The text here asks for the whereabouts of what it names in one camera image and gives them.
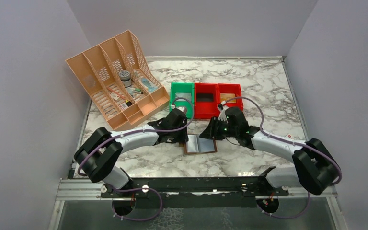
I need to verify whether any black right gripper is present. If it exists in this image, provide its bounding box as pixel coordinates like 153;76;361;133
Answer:
200;116;238;140

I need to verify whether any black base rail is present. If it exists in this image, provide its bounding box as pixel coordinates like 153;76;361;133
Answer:
101;168;288;209

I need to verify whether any red pencil in organizer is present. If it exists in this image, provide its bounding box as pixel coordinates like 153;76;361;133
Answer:
107;87;125;101

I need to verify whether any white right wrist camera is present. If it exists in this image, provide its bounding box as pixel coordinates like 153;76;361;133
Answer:
218;104;229;122

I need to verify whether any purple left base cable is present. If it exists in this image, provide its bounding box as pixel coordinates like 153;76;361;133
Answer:
111;188;163;222

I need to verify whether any gold card in red bin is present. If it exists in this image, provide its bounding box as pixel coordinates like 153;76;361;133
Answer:
220;93;236;103

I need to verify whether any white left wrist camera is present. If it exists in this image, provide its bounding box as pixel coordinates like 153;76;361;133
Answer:
174;106;187;115

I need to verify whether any brown leather card holder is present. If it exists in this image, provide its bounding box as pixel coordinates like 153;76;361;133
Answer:
179;134;218;155

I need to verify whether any black card in red bin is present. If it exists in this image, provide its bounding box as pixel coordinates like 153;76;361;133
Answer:
196;93;214;102

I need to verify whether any blue packet in organizer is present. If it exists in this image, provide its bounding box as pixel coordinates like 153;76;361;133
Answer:
140;77;158;93

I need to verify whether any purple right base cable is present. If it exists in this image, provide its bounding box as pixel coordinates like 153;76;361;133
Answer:
255;190;311;220

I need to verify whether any green plastic bin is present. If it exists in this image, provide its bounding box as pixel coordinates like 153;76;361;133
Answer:
169;82;195;118

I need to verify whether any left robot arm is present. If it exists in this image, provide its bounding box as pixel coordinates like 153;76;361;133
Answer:
74;108;188;197

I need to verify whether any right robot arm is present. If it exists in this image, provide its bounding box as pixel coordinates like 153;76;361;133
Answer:
200;107;339;195

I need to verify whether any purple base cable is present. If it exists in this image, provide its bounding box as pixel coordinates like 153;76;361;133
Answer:
255;190;311;220
111;188;163;222

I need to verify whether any silver round tin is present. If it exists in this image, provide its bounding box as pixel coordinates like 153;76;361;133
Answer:
118;70;132;88

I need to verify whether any red plastic bin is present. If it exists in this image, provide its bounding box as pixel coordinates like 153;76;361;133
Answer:
194;83;219;119
218;83;243;111

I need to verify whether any red plastic bin right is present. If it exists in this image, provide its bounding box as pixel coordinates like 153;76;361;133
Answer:
218;83;243;111

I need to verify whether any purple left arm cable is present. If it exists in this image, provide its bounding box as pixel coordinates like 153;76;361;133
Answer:
77;97;195;177

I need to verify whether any silver card in green bin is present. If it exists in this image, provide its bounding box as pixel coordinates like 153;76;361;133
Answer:
175;92;192;101

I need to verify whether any red plastic bin middle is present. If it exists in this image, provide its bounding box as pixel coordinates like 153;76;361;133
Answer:
194;83;219;119

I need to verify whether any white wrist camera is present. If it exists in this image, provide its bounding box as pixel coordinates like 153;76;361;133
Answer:
174;106;187;115
218;104;229;122

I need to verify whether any peach plastic file organizer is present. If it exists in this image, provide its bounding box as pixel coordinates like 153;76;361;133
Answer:
66;30;170;131

